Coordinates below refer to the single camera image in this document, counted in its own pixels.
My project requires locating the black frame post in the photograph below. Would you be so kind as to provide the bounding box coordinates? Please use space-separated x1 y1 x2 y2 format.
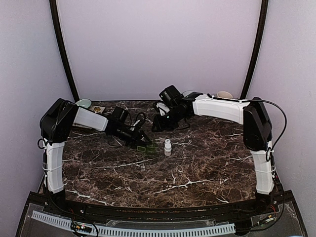
49 0 79 102
240 0 269 99

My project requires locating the white slotted cable duct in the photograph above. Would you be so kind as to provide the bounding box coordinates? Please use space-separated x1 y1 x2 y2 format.
31 211 236 237

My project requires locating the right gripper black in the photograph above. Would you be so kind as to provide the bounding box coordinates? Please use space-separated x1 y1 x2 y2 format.
152 107 187 132

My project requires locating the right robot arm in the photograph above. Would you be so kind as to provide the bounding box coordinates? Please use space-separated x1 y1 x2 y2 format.
152 85 274 214

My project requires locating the cream floral mug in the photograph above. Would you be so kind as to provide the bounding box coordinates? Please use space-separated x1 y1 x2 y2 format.
217 91 233 99

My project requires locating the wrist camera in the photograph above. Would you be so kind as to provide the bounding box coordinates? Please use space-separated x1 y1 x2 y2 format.
131 119 145 131
154 101 170 116

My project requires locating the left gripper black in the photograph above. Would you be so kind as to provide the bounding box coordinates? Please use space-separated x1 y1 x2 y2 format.
112 125 152 149

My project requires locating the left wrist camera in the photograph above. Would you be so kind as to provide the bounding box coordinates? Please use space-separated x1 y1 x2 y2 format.
131 119 145 131

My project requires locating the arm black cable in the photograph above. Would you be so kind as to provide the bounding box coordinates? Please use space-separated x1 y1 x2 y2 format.
108 112 148 148
246 98 287 161

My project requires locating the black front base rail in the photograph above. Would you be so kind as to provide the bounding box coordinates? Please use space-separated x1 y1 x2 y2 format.
19 190 294 225

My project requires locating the pale green bowl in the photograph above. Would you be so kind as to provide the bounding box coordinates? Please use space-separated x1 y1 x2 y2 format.
76 99 92 109
182 90 194 97

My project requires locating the pale green bowl right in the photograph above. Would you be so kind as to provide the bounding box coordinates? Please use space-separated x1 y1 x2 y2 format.
182 90 194 97

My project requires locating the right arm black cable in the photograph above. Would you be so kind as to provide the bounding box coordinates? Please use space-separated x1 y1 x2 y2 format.
246 98 287 161

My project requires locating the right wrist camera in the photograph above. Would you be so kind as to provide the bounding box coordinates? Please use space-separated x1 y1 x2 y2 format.
154 101 170 116

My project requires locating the white pill bottle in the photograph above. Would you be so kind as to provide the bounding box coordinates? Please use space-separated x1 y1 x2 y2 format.
164 143 172 156

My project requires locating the floral square plate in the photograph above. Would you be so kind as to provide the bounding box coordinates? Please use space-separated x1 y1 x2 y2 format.
88 105 105 114

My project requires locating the left black frame post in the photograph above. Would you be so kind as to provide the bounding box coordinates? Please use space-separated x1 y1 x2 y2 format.
49 0 79 102

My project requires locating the pale green bowl left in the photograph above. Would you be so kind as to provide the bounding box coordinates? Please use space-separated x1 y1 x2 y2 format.
76 99 92 109

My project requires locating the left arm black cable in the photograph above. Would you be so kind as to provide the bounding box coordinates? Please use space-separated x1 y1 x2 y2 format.
108 112 148 148

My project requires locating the right black frame post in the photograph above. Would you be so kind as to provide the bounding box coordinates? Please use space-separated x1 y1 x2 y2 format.
240 0 269 99

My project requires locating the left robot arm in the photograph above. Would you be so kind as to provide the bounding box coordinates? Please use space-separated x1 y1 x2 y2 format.
39 98 152 194

